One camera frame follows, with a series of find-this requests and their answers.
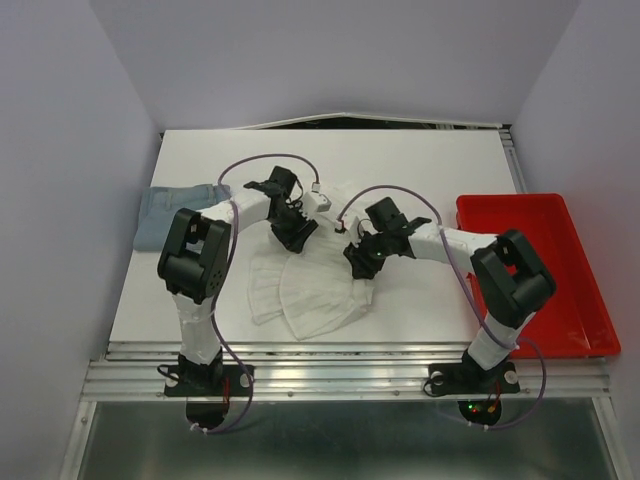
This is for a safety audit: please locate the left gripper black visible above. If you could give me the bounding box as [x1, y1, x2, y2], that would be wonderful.
[268, 200, 318, 255]

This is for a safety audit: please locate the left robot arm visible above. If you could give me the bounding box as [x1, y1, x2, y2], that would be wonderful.
[157, 166, 331, 394]

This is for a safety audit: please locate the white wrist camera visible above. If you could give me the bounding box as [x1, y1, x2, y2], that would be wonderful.
[334, 214, 362, 242]
[302, 182, 332, 215]

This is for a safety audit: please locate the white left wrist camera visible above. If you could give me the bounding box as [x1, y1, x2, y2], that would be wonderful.
[302, 182, 332, 215]

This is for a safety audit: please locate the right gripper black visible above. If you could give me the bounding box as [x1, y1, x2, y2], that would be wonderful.
[342, 228, 391, 280]

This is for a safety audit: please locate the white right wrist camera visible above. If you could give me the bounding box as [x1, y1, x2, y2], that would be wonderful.
[334, 214, 362, 242]

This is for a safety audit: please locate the white skirt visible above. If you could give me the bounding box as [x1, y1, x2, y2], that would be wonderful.
[247, 184, 374, 341]

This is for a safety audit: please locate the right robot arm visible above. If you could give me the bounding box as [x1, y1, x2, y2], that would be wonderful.
[335, 197, 556, 397]

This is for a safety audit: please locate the red plastic tray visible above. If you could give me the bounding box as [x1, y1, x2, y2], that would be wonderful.
[456, 193, 621, 358]

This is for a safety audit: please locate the folded light blue skirt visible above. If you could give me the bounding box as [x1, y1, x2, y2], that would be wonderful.
[133, 184, 230, 252]

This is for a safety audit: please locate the aluminium frame rail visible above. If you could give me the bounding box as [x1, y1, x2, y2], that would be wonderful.
[81, 342, 611, 402]

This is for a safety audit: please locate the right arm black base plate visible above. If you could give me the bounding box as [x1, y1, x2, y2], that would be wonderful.
[423, 362, 520, 398]

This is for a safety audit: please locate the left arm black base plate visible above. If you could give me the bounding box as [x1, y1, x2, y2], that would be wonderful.
[157, 364, 250, 398]

